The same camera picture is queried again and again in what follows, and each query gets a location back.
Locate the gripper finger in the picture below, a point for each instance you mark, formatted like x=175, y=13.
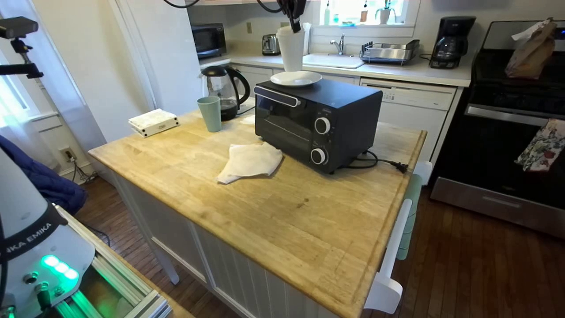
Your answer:
x=297, y=17
x=284, y=4

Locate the white coffee cup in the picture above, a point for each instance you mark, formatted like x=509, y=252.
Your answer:
x=291, y=51

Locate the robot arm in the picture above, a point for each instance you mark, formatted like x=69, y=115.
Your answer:
x=31, y=247

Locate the white plate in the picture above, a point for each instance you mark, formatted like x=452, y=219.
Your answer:
x=295, y=78

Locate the green cup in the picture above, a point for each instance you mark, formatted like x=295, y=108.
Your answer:
x=210, y=115

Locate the black coffee maker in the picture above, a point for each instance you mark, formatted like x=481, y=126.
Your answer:
x=451, y=44

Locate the green soap bottle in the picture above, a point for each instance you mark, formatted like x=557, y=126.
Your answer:
x=327, y=15

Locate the silver toaster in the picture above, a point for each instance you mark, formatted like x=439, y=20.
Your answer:
x=270, y=45

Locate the tap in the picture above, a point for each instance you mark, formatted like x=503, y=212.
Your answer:
x=340, y=44

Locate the window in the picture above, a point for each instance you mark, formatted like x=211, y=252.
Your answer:
x=351, y=9

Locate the sink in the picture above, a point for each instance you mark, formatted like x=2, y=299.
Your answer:
x=333, y=60

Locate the brown bottle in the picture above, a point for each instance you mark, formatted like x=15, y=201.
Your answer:
x=363, y=14

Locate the black microwave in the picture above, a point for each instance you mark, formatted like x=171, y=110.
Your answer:
x=208, y=40

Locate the potted plant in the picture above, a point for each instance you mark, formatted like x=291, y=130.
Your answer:
x=385, y=15

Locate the dish rack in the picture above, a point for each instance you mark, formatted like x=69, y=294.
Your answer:
x=389, y=52

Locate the black electric kettle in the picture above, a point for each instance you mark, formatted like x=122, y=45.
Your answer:
x=223, y=88

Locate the black toaster oven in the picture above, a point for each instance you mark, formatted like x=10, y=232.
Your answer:
x=344, y=110

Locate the toaster oven knob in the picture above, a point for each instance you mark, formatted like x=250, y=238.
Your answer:
x=318, y=156
x=322, y=126

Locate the toaster oven door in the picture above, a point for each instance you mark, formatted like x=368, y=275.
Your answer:
x=282, y=128

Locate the white dishwasher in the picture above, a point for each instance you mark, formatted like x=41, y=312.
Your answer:
x=412, y=110

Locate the white cloth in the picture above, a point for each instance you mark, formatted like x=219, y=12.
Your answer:
x=249, y=162

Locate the white box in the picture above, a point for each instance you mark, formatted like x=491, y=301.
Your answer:
x=153, y=122

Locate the black stove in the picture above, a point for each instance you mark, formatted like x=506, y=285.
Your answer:
x=490, y=145

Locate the green towel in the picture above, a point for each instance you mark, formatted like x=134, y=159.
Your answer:
x=408, y=221

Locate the brown paper bag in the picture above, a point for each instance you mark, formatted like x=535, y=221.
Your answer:
x=532, y=55

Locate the floral towel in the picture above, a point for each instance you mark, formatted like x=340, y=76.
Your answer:
x=545, y=148

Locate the blue jacket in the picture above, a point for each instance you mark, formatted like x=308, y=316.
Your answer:
x=39, y=176

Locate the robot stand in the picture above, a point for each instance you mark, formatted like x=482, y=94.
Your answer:
x=128, y=287

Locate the camera on mount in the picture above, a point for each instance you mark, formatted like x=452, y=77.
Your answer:
x=15, y=27

